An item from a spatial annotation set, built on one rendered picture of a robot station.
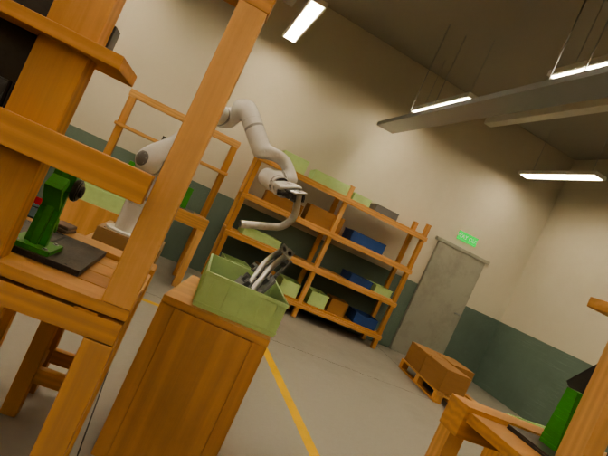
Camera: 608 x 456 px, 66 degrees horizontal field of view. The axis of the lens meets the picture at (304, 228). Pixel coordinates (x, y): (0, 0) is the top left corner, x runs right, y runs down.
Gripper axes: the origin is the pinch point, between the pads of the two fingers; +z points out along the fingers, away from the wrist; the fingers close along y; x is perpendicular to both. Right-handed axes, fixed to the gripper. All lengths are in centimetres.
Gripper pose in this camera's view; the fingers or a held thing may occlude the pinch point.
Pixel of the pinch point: (297, 197)
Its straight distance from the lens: 186.6
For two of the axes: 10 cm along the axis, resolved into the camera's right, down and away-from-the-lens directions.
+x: -1.7, 9.4, 3.1
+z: 4.6, 3.5, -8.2
